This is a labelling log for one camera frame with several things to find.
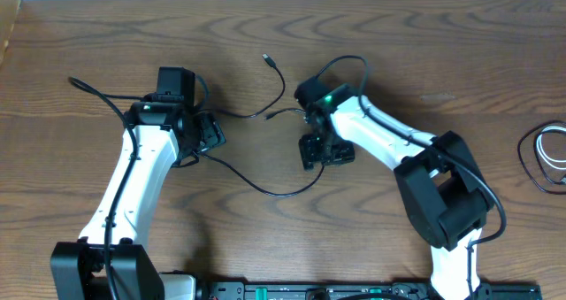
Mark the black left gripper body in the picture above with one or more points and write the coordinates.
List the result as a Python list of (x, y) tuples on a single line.
[(207, 130)]

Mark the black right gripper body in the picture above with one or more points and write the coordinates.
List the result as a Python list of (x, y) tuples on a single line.
[(326, 151)]

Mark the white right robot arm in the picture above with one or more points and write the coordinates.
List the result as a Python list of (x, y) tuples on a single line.
[(441, 187)]

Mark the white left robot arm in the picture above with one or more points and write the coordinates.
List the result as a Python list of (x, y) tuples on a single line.
[(163, 130)]

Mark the brown cardboard panel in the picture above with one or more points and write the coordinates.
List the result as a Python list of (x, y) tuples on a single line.
[(9, 10)]

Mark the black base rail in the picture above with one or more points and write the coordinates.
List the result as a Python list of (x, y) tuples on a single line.
[(416, 290)]

